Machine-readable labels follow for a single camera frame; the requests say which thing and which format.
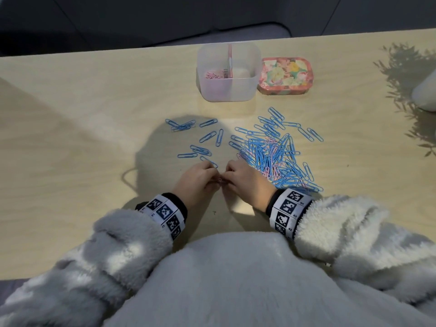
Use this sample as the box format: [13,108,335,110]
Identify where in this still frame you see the person's right hand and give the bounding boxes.
[221,159,278,213]

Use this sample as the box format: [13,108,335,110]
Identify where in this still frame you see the person's left hand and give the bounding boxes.
[172,161,221,212]

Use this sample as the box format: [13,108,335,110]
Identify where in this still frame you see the cluster of blue paper clips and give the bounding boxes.
[228,107,324,194]
[165,118,224,169]

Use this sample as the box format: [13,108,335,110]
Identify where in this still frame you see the translucent divided plastic box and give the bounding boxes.
[196,42,262,103]

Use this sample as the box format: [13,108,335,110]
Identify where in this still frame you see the person's left forearm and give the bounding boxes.
[0,208,174,327]

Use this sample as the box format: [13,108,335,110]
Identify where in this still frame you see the person's right forearm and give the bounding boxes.
[294,195,436,307]

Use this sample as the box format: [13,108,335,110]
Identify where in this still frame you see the person's white fleece torso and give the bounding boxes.
[105,231,436,327]

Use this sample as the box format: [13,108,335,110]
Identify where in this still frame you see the left wrist marker band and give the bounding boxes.
[136,193,188,241]

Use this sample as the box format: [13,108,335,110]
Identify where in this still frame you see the wrist marker band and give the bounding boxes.
[265,188,313,239]
[136,193,188,241]

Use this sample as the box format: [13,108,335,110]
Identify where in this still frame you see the right wrist marker band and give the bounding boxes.
[265,188,313,239]

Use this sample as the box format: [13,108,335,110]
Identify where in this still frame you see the pink floral tin lid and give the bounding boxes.
[257,57,314,96]

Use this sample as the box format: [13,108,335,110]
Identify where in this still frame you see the grey high-back sofa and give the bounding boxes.
[0,0,436,58]

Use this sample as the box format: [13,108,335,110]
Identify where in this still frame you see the green plant in white pot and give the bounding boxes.
[411,69,436,112]

